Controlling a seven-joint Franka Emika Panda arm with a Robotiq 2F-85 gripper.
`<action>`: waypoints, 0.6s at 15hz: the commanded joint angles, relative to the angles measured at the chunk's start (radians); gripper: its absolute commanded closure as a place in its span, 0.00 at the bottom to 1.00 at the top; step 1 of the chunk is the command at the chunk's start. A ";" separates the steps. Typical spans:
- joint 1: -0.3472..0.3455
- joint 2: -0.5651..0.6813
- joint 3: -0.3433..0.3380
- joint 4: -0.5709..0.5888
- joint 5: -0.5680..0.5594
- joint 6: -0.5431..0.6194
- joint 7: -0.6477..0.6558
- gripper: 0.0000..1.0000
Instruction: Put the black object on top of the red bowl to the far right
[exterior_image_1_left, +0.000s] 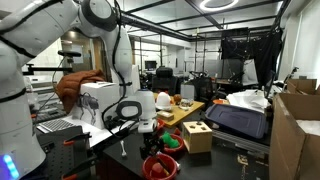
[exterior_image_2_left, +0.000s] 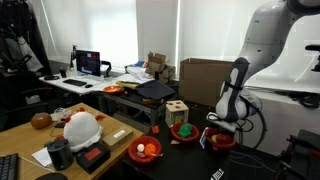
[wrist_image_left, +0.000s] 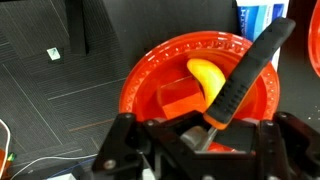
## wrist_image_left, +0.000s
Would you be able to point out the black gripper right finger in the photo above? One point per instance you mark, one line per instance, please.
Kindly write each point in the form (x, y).
(266, 143)

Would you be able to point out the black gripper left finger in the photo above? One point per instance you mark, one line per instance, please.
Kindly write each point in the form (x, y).
(160, 140)

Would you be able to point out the red plastic bowl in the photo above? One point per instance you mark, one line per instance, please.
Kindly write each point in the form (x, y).
(315, 36)
(150, 73)

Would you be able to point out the red block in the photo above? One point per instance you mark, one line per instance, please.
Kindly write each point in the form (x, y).
(180, 98)

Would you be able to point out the yellow curved toy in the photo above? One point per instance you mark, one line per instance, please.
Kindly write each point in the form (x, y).
(208, 80)

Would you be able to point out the blue white packet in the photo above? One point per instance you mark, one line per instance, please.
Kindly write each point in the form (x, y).
(250, 20)

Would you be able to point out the white floor sticker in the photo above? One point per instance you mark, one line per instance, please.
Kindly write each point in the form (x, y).
(53, 53)

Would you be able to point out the black table leg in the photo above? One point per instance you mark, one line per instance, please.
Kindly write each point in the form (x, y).
(76, 26)

